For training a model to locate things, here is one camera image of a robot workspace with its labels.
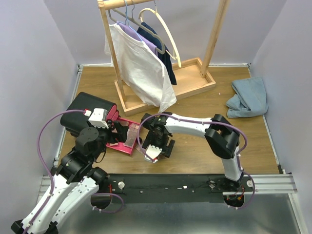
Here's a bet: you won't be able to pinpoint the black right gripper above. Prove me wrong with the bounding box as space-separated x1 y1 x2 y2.
142 131 175 158

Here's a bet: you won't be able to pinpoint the pink drawer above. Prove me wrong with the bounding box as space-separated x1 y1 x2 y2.
106 105 119 121
106 117 139 155

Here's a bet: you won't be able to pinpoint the long eyeshadow palette purple tones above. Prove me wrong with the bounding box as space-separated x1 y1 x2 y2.
123 123 139 148

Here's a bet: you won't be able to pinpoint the black organizer box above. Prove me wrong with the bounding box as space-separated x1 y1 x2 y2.
60 92 117 137

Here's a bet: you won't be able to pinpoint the pink palette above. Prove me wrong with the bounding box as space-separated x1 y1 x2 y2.
136 145 146 155

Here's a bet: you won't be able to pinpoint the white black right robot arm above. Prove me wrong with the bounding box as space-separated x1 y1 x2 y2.
140 112 243 191

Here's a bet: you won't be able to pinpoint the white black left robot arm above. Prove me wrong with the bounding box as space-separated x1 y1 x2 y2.
11 120 129 234

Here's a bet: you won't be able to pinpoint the white t-shirt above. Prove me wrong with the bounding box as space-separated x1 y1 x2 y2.
109 23 176 112

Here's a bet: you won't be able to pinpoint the wooden clothes rack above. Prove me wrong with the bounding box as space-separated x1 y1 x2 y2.
97 0 231 117

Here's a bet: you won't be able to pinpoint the cream wooden hanger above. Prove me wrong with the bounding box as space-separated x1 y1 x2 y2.
138 7 182 68

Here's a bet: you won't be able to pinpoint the navy blue garment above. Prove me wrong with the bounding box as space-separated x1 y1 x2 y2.
137 28 177 85

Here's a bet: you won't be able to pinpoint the light blue towel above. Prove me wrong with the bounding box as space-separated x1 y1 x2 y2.
226 77 268 118

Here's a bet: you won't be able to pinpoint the lavender shirt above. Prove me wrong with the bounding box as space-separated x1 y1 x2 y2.
117 21 158 56

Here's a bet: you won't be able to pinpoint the blue hanger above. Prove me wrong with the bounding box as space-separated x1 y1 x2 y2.
117 0 143 42

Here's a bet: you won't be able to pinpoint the grey hanger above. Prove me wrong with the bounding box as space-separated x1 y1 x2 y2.
113 0 165 54

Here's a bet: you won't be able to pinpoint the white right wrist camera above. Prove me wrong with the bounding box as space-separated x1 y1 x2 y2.
144 145 162 163

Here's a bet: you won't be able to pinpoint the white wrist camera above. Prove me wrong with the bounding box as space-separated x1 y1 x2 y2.
84 108 109 129
144 145 162 163

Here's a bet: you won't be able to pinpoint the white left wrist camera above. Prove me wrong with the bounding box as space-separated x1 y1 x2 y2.
84 108 109 129

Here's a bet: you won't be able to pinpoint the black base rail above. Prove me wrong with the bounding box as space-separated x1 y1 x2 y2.
109 174 253 204

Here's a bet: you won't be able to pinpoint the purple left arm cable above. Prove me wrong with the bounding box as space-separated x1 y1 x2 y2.
21 109 86 234

